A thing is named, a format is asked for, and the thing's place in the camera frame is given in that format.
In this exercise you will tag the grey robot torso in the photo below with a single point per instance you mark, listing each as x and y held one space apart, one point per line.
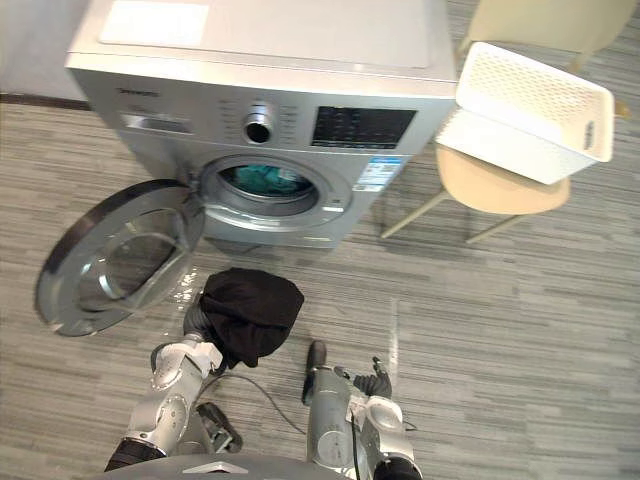
220 467

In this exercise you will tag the black garment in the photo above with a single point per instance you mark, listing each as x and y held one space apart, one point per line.
252 312

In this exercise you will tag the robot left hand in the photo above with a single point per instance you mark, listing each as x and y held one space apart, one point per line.
194 320

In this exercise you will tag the silver detergent drawer front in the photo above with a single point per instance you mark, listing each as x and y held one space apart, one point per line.
156 122

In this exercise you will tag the silver front-load washing machine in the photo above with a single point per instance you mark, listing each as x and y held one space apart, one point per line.
280 60

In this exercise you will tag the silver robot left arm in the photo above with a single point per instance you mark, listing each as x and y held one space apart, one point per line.
170 395

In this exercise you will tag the round glass washing machine door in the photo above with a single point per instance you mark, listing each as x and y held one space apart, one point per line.
120 260

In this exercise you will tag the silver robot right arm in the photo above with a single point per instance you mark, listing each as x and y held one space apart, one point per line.
387 430

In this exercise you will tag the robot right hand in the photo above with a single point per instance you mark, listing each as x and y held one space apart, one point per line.
375 382

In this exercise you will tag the blue white energy label sticker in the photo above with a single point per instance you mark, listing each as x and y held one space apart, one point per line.
380 170

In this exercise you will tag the silver washing machine dial knob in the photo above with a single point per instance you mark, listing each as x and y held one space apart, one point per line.
258 123

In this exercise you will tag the beige round-seat chair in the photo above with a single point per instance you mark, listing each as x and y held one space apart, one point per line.
495 192

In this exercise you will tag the white perforated laundry basket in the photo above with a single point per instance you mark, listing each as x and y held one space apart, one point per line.
525 100

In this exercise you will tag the black washing machine display panel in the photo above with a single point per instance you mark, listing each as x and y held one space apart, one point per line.
361 126

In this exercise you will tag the teal clothes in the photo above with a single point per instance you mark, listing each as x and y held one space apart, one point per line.
262 178

